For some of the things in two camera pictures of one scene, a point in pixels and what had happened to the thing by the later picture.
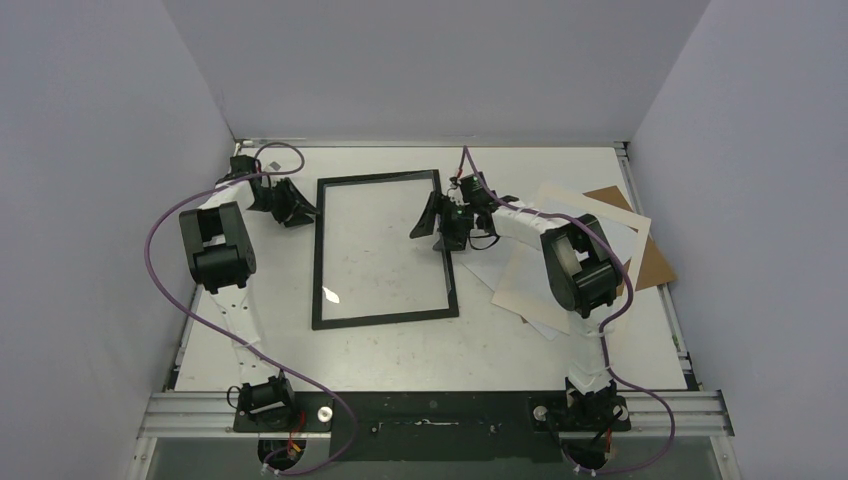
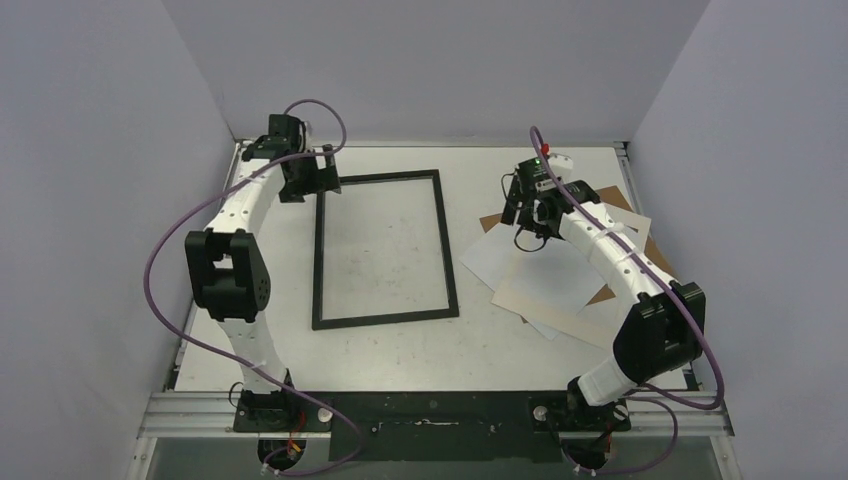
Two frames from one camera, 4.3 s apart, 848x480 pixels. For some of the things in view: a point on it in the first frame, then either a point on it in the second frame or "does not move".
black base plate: [439, 426] does not move
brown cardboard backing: [656, 267] does not move
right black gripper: [444, 220] -> [515, 204]
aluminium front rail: [213, 415] does not move
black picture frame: [317, 322] does not move
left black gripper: [296, 210] -> [322, 181]
